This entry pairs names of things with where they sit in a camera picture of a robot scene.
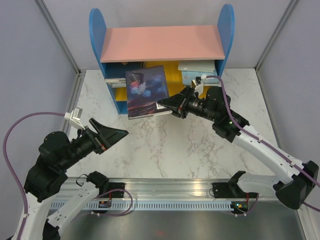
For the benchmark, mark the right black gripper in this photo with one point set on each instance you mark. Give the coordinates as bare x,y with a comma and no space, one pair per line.
177,100

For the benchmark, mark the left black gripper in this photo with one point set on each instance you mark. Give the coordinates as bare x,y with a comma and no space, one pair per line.
108,136

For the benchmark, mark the light blue book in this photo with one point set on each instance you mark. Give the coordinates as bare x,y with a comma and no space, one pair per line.
188,76

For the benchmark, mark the dark purple blue book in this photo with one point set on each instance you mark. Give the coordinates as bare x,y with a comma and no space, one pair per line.
144,88

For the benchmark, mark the pale grey Gatsby book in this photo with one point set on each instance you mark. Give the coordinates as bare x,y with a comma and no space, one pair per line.
197,65

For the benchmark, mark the bright blue book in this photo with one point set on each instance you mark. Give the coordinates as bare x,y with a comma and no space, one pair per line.
117,85

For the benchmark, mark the black Moon and Sixpence book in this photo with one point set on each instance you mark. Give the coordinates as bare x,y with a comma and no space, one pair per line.
116,81

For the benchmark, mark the navy blue book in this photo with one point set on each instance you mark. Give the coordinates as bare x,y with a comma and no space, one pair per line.
117,70

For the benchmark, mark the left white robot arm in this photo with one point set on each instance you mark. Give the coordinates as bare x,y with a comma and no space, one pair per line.
57,154

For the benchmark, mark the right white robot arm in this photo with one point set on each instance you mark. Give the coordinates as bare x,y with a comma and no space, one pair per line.
293,179

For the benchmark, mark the blue pink yellow bookshelf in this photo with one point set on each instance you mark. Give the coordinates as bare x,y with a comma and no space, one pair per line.
161,45

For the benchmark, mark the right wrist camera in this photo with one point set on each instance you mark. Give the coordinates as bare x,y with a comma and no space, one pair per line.
197,85

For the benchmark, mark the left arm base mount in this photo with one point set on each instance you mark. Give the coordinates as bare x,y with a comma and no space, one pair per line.
114,192

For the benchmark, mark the aluminium rail frame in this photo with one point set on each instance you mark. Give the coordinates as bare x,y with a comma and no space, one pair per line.
176,189

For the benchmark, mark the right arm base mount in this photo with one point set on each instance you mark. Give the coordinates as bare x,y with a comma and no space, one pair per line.
241,202

